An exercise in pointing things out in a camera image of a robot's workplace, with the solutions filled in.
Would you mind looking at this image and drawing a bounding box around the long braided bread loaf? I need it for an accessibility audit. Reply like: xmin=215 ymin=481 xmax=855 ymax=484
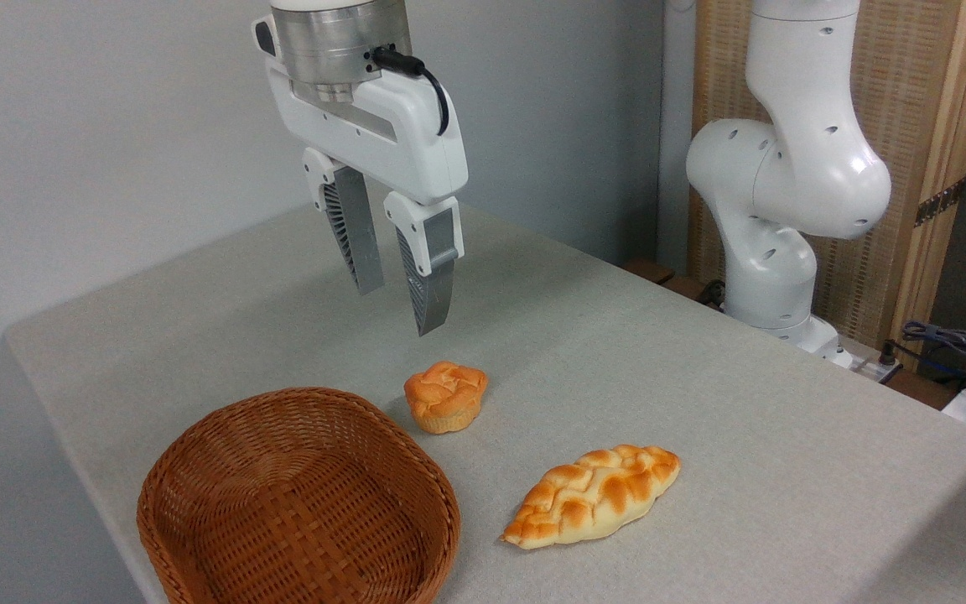
xmin=500 ymin=444 xmax=683 ymax=551

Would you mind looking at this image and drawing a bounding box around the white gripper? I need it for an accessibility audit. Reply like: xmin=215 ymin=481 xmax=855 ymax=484
xmin=252 ymin=13 xmax=469 ymax=337

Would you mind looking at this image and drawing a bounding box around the brown wicker basket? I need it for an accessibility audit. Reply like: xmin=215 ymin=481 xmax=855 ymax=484
xmin=137 ymin=387 xmax=462 ymax=604

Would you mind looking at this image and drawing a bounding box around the bundle of dark cables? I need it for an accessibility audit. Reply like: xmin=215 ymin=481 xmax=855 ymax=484
xmin=879 ymin=320 xmax=966 ymax=397

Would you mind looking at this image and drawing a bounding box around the black screen hinge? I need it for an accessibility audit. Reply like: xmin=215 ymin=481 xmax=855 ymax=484
xmin=914 ymin=177 xmax=966 ymax=228

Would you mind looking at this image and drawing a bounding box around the round muffin-shaped bread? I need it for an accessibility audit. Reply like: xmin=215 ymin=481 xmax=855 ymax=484
xmin=403 ymin=361 xmax=490 ymax=435

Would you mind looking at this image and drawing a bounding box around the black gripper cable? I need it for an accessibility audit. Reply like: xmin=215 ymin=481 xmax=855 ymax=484
xmin=370 ymin=46 xmax=451 ymax=138

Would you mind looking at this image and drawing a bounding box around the woven bamboo folding screen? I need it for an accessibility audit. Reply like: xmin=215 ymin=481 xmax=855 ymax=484
xmin=691 ymin=0 xmax=966 ymax=357

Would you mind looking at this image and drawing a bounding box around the grey tablecloth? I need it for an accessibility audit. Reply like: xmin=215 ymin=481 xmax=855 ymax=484
xmin=3 ymin=201 xmax=966 ymax=604

